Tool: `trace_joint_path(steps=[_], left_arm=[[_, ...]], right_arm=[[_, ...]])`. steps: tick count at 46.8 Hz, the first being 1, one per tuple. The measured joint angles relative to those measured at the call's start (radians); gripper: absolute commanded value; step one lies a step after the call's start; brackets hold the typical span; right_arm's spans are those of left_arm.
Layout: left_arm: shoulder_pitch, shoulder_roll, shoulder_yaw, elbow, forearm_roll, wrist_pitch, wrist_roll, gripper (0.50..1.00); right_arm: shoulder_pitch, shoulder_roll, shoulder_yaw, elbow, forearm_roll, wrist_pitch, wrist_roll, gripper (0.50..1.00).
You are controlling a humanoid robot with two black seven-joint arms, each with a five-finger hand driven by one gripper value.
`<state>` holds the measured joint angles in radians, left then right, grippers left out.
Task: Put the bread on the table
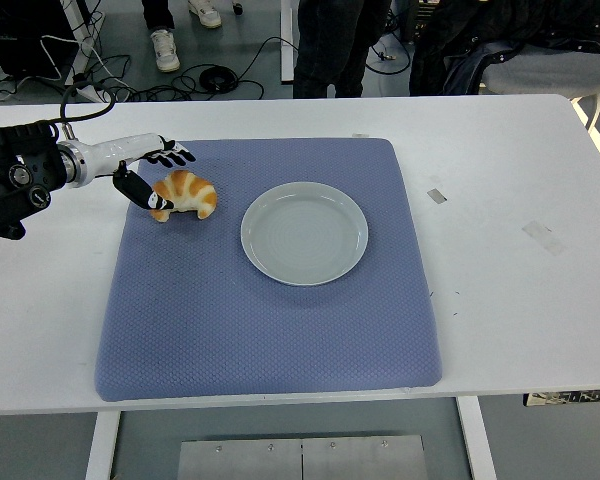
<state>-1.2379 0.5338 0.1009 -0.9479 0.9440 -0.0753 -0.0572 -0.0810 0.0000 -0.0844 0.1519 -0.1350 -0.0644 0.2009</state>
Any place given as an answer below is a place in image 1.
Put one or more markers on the dark jacket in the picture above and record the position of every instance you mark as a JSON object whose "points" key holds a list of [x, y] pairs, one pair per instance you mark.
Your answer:
{"points": [[440, 45]]}

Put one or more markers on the blue quilted mat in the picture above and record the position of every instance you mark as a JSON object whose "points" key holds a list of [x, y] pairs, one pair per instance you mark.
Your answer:
{"points": [[190, 310]]}

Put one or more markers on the white stand frame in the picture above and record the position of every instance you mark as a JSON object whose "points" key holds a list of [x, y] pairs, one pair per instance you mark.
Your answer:
{"points": [[77, 20]]}

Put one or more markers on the grey padded chair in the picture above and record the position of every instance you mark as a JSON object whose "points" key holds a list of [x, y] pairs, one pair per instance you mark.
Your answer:
{"points": [[545, 70]]}

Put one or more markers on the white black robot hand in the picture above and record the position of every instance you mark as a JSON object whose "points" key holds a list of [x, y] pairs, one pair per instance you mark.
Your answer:
{"points": [[115, 152]]}

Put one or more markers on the white upright post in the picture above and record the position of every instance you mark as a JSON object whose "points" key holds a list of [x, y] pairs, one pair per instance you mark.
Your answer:
{"points": [[286, 50]]}

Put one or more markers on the person with white shoes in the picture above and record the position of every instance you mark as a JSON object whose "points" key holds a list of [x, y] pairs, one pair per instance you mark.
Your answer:
{"points": [[164, 50]]}

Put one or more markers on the grey tape piece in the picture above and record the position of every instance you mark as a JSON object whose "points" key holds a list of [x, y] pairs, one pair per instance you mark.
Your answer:
{"points": [[436, 196]]}

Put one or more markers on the white table leg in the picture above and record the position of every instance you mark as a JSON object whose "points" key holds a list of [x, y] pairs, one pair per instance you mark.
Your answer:
{"points": [[476, 440], [101, 445]]}

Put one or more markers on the orange white croissant bread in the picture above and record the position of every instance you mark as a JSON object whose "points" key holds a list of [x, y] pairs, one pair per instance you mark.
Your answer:
{"points": [[190, 192]]}

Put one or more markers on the grey round plate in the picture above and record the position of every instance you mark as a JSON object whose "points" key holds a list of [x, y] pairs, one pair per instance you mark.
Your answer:
{"points": [[305, 235]]}

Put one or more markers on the dark equipment rack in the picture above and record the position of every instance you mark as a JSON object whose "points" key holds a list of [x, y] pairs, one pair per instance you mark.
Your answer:
{"points": [[415, 20]]}

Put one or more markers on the black white printed sticker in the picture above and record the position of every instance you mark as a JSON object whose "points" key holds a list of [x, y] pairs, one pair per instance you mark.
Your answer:
{"points": [[570, 397]]}

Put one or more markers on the white power strip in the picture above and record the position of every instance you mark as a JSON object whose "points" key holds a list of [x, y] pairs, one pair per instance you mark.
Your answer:
{"points": [[92, 92]]}

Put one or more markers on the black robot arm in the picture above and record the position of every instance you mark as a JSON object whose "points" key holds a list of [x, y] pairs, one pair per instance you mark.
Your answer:
{"points": [[20, 170]]}

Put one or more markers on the black equipment box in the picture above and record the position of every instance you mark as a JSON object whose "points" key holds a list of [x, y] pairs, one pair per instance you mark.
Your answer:
{"points": [[15, 30]]}

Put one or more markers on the person in dark trousers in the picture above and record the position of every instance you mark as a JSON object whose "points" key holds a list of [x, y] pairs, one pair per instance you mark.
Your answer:
{"points": [[330, 45]]}

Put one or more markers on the large clear tape patch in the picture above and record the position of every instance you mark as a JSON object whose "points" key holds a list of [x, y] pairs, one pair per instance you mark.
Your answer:
{"points": [[542, 237]]}

